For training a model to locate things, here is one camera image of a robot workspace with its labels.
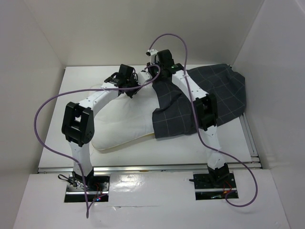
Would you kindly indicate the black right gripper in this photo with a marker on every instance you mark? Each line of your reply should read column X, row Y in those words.
column 150, row 70

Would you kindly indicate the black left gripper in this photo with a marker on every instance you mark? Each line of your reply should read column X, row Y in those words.
column 131, row 94

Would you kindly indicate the white pillow with yellow edge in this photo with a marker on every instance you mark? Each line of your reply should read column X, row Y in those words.
column 125, row 119

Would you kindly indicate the dark grey checked pillowcase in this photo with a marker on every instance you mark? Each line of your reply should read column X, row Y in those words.
column 225, row 95

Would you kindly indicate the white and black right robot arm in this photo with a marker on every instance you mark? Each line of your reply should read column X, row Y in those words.
column 205, row 111

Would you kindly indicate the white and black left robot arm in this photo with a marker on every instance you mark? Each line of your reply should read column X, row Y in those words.
column 78, row 122

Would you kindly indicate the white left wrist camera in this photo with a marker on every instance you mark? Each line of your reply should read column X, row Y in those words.
column 144, row 75

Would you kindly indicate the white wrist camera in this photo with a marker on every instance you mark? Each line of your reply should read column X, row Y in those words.
column 152, row 54
column 144, row 75

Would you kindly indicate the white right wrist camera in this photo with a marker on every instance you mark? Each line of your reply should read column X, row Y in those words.
column 152, row 54

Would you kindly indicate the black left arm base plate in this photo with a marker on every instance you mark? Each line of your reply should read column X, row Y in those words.
column 98, row 191

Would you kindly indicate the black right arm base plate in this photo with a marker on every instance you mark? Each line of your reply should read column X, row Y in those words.
column 206, row 190

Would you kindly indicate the aluminium frame rail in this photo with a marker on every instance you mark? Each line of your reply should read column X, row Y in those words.
column 179, row 153

